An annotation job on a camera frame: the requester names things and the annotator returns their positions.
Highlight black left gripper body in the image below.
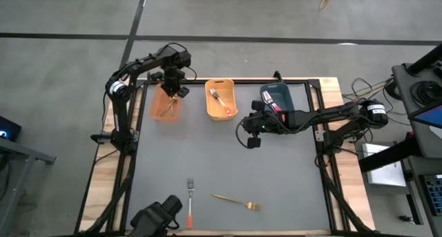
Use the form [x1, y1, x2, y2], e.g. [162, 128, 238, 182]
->
[163, 66, 186, 93]

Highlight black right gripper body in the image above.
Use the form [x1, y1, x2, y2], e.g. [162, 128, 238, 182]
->
[241, 109, 279, 136]

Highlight translucent orange plastic bin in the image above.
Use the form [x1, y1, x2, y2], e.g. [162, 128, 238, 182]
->
[148, 84, 183, 123]

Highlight yellow plastic bin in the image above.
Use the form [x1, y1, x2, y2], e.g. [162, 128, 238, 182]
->
[204, 78, 239, 122]

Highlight teal plastic bin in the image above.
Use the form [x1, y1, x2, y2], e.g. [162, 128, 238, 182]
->
[259, 82, 296, 115]

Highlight black bulky object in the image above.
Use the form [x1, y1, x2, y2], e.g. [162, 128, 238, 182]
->
[129, 194, 183, 237]

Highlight white box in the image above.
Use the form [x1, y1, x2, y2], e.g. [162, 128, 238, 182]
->
[361, 142, 408, 189]

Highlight grey equipment cart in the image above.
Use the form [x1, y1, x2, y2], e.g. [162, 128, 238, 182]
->
[392, 62, 442, 159]

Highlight grey side table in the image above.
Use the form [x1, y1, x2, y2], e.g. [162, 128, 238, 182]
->
[0, 136, 57, 237]

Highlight dark monitor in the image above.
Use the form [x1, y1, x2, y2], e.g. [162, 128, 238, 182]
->
[0, 115, 22, 143]

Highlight laptop with blue screen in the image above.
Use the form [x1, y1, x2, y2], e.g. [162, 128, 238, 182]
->
[408, 104, 442, 141]

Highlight black pole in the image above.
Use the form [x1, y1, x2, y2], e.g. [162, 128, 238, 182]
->
[407, 45, 442, 75]

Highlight black keyboard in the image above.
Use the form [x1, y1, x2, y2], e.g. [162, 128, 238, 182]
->
[419, 173, 442, 217]

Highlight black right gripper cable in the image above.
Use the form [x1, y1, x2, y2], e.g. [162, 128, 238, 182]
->
[235, 121, 255, 150]

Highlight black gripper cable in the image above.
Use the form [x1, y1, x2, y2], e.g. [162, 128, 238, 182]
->
[164, 42, 198, 82]
[235, 121, 255, 150]

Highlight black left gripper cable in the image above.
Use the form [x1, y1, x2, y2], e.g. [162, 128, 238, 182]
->
[164, 42, 198, 82]

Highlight black table frame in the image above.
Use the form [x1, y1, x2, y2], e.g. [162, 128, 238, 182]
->
[74, 70, 376, 236]

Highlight black floor cables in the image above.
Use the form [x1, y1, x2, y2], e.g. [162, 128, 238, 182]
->
[341, 77, 398, 105]

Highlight black coiled cable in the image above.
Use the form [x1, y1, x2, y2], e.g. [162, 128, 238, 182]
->
[410, 80, 442, 108]

